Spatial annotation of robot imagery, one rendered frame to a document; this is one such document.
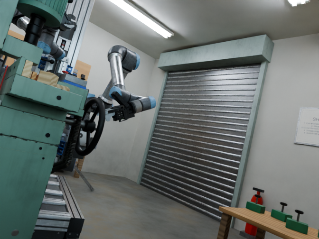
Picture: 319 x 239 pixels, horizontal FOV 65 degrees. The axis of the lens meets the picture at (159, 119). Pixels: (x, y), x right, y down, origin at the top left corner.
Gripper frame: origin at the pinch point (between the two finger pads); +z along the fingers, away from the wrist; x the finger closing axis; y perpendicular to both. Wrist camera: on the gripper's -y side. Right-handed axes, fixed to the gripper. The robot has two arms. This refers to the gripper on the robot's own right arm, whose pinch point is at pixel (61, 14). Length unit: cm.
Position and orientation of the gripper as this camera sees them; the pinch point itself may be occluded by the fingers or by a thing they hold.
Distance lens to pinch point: 139.3
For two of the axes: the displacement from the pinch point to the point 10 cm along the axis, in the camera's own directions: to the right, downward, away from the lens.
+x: 3.7, 8.6, 3.5
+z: 6.0, 0.6, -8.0
